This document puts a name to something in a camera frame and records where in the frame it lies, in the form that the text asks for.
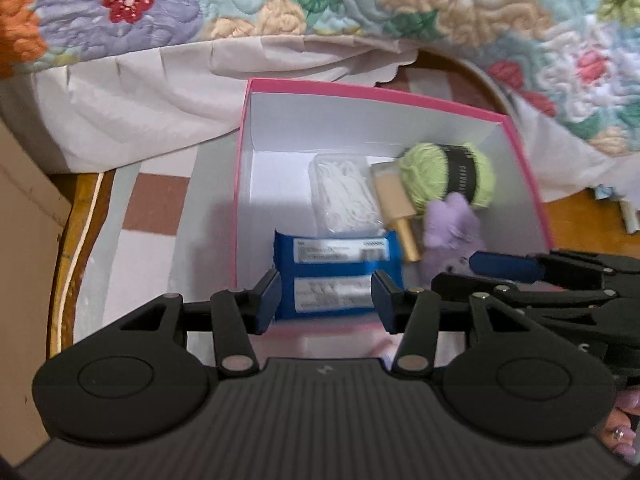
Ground blue snack packet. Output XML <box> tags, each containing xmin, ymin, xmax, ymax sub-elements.
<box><xmin>272</xmin><ymin>228</ymin><xmax>406</xmax><ymax>322</ymax></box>

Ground pale paper scraps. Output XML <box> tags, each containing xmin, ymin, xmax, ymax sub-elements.
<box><xmin>592</xmin><ymin>182</ymin><xmax>640</xmax><ymax>236</ymax></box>

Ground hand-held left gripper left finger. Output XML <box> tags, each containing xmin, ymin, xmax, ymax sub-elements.
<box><xmin>117</xmin><ymin>269</ymin><xmax>282</xmax><ymax>380</ymax></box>

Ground green yarn ball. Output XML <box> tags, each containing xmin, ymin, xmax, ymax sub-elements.
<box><xmin>397</xmin><ymin>142</ymin><xmax>497</xmax><ymax>211</ymax></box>

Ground beige cardboard panel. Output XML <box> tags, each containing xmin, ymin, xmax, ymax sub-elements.
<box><xmin>0</xmin><ymin>119</ymin><xmax>74</xmax><ymax>467</ymax></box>

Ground pink cardboard box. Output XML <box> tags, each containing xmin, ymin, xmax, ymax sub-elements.
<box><xmin>232</xmin><ymin>77</ymin><xmax>556</xmax><ymax>361</ymax></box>

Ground person's right hand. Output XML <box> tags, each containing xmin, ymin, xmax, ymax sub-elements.
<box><xmin>598</xmin><ymin>387</ymin><xmax>640</xmax><ymax>461</ymax></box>

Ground clear pack of floss picks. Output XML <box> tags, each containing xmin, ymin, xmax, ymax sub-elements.
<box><xmin>307</xmin><ymin>154</ymin><xmax>389</xmax><ymax>236</ymax></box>

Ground floral quilt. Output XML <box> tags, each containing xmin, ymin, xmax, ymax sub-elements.
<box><xmin>0</xmin><ymin>0</ymin><xmax>640</xmax><ymax>162</ymax></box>

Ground foundation bottle with gold cap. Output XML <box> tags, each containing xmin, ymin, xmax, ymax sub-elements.
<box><xmin>370</xmin><ymin>160</ymin><xmax>426</xmax><ymax>264</ymax></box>

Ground checked rug with brown edge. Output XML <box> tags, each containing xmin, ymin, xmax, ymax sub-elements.
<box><xmin>47</xmin><ymin>47</ymin><xmax>522</xmax><ymax>361</ymax></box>

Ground purple plush toy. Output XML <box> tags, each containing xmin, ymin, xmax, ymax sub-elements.
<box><xmin>419</xmin><ymin>192</ymin><xmax>486</xmax><ymax>281</ymax></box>

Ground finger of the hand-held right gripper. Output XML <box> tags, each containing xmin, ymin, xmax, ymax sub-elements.
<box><xmin>469</xmin><ymin>251</ymin><xmax>619</xmax><ymax>286</ymax></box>
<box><xmin>431</xmin><ymin>272</ymin><xmax>627</xmax><ymax>312</ymax></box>

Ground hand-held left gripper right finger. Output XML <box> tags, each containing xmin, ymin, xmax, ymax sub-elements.
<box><xmin>371</xmin><ymin>269</ymin><xmax>532</xmax><ymax>380</ymax></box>

